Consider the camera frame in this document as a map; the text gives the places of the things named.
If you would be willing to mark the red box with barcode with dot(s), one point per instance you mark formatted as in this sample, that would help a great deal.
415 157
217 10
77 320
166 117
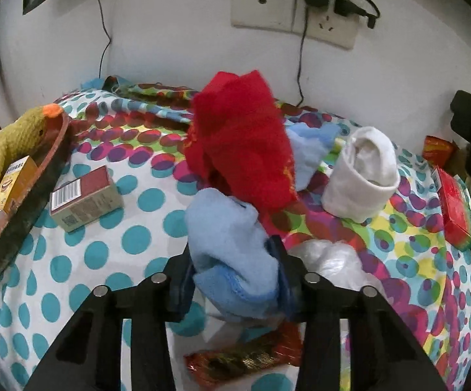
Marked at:
88 195

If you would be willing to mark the orange snack packet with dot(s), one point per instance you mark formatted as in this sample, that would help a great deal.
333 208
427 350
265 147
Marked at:
437 150

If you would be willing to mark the red brown round tray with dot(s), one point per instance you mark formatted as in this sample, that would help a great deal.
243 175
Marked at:
23 228

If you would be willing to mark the red green box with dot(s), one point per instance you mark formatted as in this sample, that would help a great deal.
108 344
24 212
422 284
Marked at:
455 207

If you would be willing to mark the white rolled sock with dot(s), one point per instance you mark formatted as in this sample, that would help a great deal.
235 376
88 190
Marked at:
361 187

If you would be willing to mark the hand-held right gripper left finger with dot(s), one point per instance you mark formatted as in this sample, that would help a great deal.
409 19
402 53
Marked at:
180 293

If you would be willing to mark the yellow green plush duck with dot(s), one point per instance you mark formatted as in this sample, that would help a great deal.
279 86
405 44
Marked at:
11 142

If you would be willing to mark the black plug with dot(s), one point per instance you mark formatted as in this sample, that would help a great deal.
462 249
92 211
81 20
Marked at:
345 6

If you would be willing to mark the white wall socket plate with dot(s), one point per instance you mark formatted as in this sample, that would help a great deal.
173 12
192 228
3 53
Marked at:
259 4

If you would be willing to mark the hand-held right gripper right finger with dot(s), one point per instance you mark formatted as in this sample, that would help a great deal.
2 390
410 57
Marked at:
286 281

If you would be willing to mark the light blue sock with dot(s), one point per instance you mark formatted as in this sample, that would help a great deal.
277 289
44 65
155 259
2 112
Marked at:
306 150
227 244

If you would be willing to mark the small yellow box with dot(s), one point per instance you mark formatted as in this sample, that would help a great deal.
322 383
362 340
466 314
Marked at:
9 191

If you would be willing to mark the red gold snack wrapper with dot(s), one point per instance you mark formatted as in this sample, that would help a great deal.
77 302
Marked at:
235 360

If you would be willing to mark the clear plastic bag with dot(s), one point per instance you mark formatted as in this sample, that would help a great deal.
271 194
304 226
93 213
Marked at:
333 258

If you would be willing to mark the red sock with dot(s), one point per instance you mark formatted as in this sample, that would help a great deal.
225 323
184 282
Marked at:
239 130

